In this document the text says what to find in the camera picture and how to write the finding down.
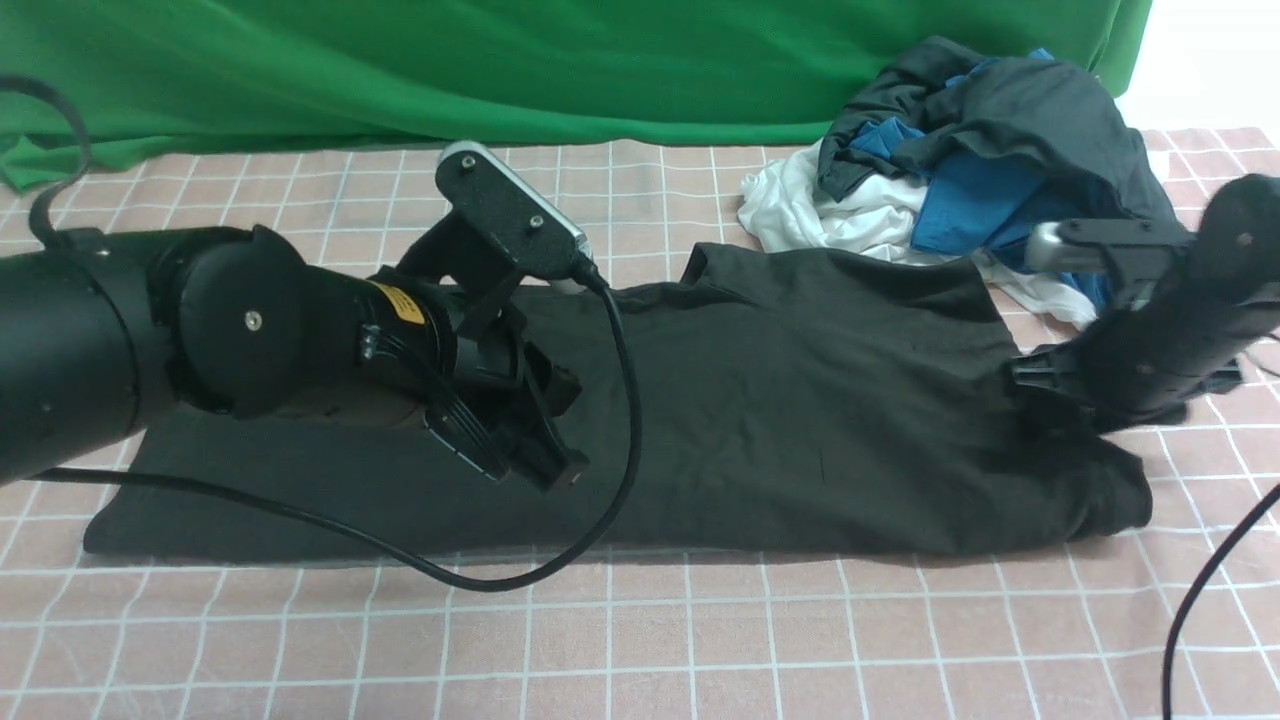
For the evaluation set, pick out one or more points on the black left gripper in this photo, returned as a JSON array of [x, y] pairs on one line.
[[487, 392]]

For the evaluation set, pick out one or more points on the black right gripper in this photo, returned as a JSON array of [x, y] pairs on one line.
[[1143, 362]]

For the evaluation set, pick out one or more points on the dark gray long-sleeved shirt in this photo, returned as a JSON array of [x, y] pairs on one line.
[[811, 401]]

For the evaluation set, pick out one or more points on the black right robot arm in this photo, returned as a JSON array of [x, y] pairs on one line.
[[1241, 217]]

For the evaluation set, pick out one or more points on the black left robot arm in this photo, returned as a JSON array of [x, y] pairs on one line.
[[105, 334]]

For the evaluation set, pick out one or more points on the blue crumpled shirt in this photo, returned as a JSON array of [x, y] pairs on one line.
[[980, 200]]

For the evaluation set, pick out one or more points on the dark gray crumpled shirt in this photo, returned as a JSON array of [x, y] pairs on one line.
[[1030, 120]]

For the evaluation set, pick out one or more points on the white crumpled shirt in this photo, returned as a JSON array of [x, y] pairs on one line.
[[784, 209]]

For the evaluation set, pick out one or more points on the pink checkered tablecloth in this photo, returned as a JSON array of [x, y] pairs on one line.
[[1071, 634]]

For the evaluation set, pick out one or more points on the green backdrop cloth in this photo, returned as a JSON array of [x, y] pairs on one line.
[[199, 77]]

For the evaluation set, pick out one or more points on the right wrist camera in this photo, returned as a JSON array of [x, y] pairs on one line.
[[1125, 251]]

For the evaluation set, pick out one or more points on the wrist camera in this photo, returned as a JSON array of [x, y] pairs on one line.
[[1125, 251], [514, 218]]

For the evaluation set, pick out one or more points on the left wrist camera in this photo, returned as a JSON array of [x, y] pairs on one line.
[[514, 218]]

